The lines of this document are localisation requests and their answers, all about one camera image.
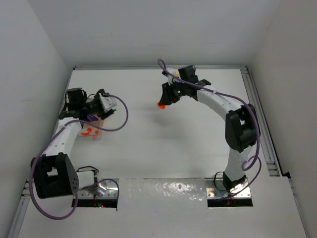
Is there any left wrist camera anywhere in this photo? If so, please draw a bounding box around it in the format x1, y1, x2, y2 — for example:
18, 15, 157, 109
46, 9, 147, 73
98, 93, 117, 112

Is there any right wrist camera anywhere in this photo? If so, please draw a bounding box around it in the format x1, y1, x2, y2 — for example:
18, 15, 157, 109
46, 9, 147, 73
162, 67, 180, 85

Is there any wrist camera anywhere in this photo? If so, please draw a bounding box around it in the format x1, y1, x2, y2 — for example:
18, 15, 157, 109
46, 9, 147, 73
98, 93, 117, 112
162, 67, 180, 85

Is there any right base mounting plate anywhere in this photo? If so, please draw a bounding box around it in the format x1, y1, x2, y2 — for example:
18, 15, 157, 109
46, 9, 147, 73
205, 178, 253, 199

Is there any clear container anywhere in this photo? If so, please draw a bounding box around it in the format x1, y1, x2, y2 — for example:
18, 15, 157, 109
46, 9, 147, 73
77, 124, 103, 140

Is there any base mounting plate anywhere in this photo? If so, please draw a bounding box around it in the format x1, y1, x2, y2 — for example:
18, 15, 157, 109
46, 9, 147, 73
77, 178, 119, 199
205, 178, 253, 199

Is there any orange round dome piece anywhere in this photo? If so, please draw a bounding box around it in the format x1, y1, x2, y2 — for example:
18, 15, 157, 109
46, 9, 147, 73
157, 103, 166, 110

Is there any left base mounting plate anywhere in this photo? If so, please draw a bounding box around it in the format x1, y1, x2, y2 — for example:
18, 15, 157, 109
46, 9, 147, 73
77, 178, 119, 199

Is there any dark purple lego plate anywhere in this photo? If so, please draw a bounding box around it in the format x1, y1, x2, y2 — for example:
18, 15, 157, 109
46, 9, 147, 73
87, 115, 99, 122

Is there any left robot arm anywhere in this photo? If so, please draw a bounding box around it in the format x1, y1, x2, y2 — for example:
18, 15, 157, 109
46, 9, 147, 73
33, 88, 110, 199

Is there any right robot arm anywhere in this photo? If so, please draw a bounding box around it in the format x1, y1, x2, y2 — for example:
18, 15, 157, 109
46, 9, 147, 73
158, 60, 261, 192

